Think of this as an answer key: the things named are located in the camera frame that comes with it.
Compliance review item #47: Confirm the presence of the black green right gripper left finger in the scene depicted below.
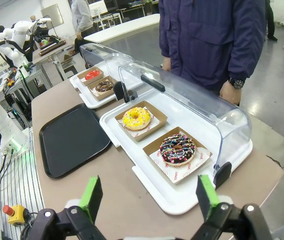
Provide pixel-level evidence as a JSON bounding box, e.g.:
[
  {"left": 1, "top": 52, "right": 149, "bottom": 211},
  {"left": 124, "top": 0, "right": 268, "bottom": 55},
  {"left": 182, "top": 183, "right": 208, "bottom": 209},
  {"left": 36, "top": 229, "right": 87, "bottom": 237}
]
[{"left": 28, "top": 175, "right": 107, "bottom": 240}]

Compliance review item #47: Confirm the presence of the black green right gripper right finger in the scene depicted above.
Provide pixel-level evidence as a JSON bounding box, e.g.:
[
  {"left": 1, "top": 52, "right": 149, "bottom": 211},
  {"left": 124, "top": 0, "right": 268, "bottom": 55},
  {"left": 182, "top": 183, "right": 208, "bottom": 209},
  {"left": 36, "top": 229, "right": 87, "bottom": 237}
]
[{"left": 190, "top": 174, "right": 280, "bottom": 240}]

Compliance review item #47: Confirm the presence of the white printed paper liner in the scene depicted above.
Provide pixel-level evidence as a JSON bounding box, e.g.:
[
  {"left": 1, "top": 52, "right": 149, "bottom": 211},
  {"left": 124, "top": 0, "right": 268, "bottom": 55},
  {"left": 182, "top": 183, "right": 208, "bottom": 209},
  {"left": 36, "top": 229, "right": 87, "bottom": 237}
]
[
  {"left": 149, "top": 147, "right": 212, "bottom": 185},
  {"left": 121, "top": 106, "right": 161, "bottom": 137}
]

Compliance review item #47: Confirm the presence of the chocolate donut with colourful sprinkles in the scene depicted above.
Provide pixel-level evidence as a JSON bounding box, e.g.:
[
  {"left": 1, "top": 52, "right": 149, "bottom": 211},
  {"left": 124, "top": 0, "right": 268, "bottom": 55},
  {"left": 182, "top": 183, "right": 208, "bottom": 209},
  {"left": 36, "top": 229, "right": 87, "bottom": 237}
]
[{"left": 159, "top": 133, "right": 197, "bottom": 166}]

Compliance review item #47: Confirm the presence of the brown cardboard donut box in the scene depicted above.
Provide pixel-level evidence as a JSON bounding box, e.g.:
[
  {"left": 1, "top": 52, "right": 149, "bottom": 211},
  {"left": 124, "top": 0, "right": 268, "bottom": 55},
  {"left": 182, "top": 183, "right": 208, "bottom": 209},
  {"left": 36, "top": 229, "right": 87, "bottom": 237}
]
[
  {"left": 87, "top": 75, "right": 119, "bottom": 102},
  {"left": 77, "top": 66, "right": 104, "bottom": 87},
  {"left": 114, "top": 100, "right": 168, "bottom": 143},
  {"left": 143, "top": 126, "right": 213, "bottom": 185}
]

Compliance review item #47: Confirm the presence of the black plastic serving tray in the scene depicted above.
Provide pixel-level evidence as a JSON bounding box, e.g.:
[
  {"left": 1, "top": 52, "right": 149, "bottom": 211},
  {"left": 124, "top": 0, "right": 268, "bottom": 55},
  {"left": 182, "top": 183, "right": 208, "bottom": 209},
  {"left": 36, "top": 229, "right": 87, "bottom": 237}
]
[{"left": 39, "top": 102, "right": 112, "bottom": 179}]

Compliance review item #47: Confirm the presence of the yellow sprinkled donut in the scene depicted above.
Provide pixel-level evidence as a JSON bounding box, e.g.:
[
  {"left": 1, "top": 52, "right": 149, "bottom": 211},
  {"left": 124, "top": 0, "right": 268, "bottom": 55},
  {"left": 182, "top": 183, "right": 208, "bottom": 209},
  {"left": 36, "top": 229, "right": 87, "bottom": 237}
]
[{"left": 122, "top": 106, "right": 152, "bottom": 131}]

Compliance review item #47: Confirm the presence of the chocolate glazed donut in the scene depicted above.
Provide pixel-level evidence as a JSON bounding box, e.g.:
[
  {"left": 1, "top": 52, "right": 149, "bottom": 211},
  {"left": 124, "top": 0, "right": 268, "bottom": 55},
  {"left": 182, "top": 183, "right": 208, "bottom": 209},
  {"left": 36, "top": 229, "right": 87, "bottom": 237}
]
[{"left": 95, "top": 80, "right": 114, "bottom": 93}]

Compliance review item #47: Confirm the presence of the red glazed donut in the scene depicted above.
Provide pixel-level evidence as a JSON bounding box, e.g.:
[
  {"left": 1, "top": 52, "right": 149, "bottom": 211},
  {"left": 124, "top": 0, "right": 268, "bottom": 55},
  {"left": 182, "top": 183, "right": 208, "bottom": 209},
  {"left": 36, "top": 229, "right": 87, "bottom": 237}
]
[{"left": 84, "top": 70, "right": 100, "bottom": 81}]

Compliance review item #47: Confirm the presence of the wooden tray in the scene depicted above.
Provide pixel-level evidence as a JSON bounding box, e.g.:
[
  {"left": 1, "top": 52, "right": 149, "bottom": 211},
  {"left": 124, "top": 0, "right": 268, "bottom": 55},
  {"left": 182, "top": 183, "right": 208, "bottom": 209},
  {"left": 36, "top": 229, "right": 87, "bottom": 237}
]
[{"left": 39, "top": 39, "right": 66, "bottom": 56}]

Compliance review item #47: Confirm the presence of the person's left hand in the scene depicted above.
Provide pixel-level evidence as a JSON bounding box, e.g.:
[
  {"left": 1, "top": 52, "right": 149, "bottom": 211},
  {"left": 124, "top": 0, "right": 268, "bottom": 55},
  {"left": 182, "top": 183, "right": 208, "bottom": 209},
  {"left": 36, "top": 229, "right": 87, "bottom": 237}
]
[{"left": 219, "top": 81, "right": 242, "bottom": 106}]

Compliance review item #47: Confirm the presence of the person's right hand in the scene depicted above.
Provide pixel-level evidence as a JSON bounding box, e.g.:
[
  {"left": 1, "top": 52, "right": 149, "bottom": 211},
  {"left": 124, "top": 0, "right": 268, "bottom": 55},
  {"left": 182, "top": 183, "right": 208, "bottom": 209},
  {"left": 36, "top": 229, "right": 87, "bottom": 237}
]
[{"left": 162, "top": 56, "right": 172, "bottom": 72}]

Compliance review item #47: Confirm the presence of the yellow emergency stop button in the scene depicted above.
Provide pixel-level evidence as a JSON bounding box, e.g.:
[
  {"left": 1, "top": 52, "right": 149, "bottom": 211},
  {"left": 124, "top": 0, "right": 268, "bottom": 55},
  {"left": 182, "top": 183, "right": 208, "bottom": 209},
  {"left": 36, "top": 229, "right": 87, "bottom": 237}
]
[{"left": 3, "top": 204, "right": 31, "bottom": 227}]

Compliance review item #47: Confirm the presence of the clear display case lid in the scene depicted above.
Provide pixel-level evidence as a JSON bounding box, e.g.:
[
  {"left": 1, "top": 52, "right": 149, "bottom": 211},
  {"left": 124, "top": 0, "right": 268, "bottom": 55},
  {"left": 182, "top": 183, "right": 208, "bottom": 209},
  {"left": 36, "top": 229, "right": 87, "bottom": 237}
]
[
  {"left": 79, "top": 42, "right": 145, "bottom": 101},
  {"left": 118, "top": 61, "right": 253, "bottom": 190}
]

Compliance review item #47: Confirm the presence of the black wristwatch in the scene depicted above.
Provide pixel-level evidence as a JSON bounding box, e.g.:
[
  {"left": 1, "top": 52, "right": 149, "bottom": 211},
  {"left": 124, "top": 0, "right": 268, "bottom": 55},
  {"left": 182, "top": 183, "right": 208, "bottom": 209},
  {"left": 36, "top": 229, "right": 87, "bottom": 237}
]
[{"left": 228, "top": 77, "right": 245, "bottom": 90}]

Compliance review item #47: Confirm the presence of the person in navy jacket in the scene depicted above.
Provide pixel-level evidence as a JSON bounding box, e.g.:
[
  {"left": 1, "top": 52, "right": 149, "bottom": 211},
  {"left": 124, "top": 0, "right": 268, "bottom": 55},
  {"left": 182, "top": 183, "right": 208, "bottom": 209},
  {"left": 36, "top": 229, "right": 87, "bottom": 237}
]
[{"left": 158, "top": 0, "right": 266, "bottom": 92}]

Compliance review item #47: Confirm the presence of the white long table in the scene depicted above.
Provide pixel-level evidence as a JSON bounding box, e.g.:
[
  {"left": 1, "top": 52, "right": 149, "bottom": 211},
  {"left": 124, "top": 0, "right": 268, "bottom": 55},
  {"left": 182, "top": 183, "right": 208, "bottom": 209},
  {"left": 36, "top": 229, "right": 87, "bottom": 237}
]
[{"left": 84, "top": 13, "right": 160, "bottom": 44}]

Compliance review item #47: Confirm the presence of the bystander in grey hoodie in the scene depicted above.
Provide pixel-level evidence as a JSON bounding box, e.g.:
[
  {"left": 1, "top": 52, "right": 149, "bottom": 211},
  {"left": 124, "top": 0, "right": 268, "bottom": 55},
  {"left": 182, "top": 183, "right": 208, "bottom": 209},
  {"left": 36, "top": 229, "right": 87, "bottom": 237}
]
[{"left": 71, "top": 0, "right": 97, "bottom": 55}]

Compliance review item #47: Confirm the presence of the bystander in dark trousers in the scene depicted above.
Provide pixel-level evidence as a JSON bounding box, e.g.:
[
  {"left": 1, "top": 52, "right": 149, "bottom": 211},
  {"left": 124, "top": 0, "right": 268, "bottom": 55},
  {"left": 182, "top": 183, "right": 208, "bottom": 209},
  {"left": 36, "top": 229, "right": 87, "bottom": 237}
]
[{"left": 265, "top": 0, "right": 278, "bottom": 42}]

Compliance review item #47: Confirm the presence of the grey framed board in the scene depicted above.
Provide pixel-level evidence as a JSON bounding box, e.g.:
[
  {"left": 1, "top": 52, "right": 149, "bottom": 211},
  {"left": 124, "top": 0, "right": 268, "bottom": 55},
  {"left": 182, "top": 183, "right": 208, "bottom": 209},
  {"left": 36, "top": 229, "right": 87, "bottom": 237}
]
[{"left": 41, "top": 3, "right": 65, "bottom": 28}]

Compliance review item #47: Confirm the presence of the aluminium slotted base plate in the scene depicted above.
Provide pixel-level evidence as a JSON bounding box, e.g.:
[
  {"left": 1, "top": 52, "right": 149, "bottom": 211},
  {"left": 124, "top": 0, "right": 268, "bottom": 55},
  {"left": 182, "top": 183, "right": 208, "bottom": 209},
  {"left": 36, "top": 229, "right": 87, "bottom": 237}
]
[{"left": 0, "top": 127, "right": 45, "bottom": 240}]

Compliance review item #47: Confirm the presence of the distant robot gripper with camera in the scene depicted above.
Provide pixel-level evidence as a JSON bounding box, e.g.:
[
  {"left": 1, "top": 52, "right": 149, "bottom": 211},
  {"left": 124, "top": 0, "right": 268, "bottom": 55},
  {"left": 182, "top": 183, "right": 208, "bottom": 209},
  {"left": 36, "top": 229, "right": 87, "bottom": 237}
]
[{"left": 35, "top": 17, "right": 60, "bottom": 46}]

